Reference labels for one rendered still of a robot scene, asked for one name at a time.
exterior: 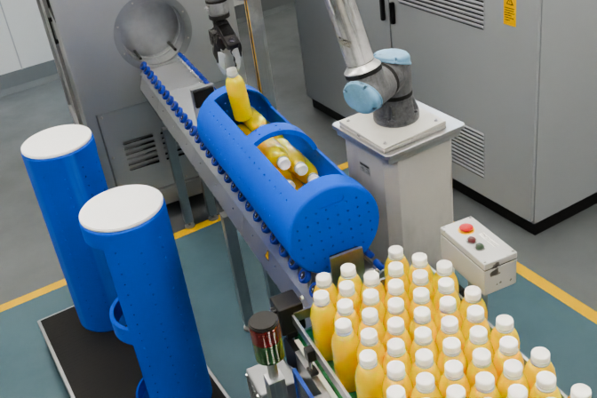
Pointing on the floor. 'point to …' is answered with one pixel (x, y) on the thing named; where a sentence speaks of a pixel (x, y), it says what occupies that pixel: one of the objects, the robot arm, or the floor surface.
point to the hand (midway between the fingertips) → (231, 70)
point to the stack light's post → (276, 387)
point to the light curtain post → (258, 34)
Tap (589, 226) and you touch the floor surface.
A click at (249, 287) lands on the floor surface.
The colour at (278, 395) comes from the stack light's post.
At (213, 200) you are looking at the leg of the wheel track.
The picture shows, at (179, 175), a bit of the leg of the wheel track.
